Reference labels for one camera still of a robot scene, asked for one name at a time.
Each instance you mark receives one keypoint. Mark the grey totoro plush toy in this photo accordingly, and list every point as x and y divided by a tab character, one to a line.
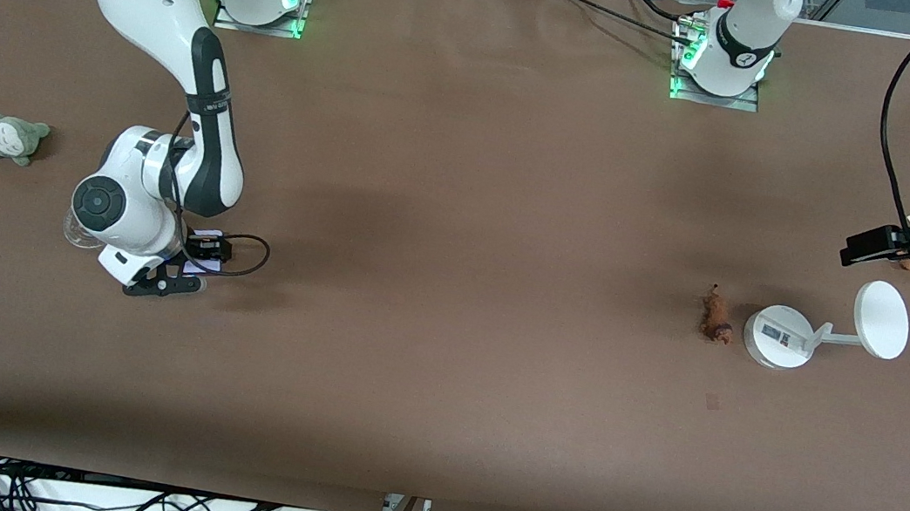
13	138

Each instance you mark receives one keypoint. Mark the white round-base desk stand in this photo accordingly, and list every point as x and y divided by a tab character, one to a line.
778	338

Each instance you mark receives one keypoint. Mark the brown table cover sheet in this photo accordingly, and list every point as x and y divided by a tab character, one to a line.
433	420

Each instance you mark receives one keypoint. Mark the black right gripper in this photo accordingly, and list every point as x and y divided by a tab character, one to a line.
203	244

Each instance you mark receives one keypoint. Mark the clear plastic cup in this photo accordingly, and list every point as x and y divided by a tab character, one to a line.
75	234

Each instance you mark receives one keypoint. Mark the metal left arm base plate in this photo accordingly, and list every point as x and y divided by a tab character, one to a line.
713	99

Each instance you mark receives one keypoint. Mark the brown lion statue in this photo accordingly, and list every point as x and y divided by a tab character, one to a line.
715	316

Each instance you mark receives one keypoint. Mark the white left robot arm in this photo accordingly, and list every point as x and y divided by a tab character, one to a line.
738	38

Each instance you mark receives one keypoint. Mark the lilac folding phone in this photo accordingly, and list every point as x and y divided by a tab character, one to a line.
196	267

